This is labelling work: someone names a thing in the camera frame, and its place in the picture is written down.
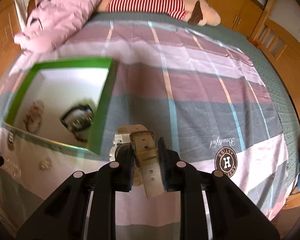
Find dark red bead bracelet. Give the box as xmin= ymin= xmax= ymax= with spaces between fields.
xmin=23 ymin=100 xmax=45 ymax=133

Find dark brown bead bracelet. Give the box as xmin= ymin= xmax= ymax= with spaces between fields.
xmin=73 ymin=129 xmax=89 ymax=143

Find cream white wristwatch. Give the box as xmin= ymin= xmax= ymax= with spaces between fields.
xmin=109 ymin=124 xmax=164 ymax=199

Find black strap wristwatch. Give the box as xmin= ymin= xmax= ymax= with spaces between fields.
xmin=60 ymin=105 xmax=94 ymax=133

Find wooden headboard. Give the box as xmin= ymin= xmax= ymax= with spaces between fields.
xmin=249 ymin=12 xmax=300 ymax=123

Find gold ring bracelet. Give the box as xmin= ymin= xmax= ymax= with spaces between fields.
xmin=38 ymin=157 xmax=52 ymax=171

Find striped plush toy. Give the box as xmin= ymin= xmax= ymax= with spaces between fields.
xmin=95 ymin=0 xmax=221 ymax=27

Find green cardboard box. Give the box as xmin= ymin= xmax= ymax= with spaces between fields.
xmin=5 ymin=57 xmax=116 ymax=155

